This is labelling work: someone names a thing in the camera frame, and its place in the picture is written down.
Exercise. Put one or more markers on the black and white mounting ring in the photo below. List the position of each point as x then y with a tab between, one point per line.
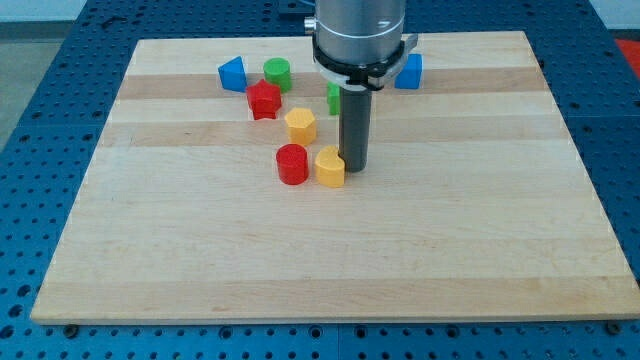
361	77

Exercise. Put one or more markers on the red star block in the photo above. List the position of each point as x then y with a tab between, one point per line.
264	100

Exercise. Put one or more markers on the yellow heart block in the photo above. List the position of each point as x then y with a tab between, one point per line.
329	167

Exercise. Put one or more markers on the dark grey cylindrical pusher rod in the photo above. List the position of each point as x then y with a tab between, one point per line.
354	124

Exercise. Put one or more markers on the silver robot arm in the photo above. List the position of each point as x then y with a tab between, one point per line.
359	46

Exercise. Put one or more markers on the green cylinder block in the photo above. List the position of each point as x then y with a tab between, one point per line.
277	71

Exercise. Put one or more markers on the red cylinder block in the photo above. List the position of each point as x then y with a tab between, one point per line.
292	164

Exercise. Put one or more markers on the green block behind rod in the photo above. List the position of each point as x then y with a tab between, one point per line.
333	98

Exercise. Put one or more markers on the blue triangle block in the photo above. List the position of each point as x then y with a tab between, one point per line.
232	75

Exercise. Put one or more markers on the yellow hexagon block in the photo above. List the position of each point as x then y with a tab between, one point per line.
301	126

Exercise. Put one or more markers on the blue cube block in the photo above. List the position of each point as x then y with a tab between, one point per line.
411	75

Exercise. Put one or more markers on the wooden board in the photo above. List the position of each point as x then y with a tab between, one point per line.
474	206

